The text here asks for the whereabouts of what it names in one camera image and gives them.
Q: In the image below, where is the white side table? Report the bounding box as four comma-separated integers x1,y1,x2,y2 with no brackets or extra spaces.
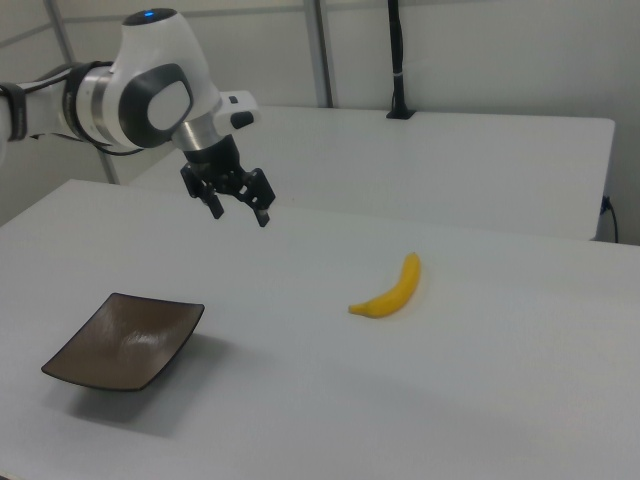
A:
124,104,617,242

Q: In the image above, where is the grey metal frame post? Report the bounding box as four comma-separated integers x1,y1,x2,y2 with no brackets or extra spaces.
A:
303,0,335,109
41,0,122,185

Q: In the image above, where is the brown square ceramic plate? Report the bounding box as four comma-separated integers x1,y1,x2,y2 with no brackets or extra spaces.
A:
40,292,206,394

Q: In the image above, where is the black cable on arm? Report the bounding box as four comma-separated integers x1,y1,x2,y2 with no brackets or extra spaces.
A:
19,62,151,157

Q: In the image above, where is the black pole with cables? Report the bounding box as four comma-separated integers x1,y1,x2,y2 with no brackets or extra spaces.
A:
387,0,409,114

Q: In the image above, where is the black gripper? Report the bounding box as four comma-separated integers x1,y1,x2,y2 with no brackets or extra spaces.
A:
179,135,277,229

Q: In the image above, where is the yellow banana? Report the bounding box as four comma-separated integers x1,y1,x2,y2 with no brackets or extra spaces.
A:
347,252,422,318

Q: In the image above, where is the black plug with cable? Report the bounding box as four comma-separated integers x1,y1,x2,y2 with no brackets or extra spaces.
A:
601,195,622,244

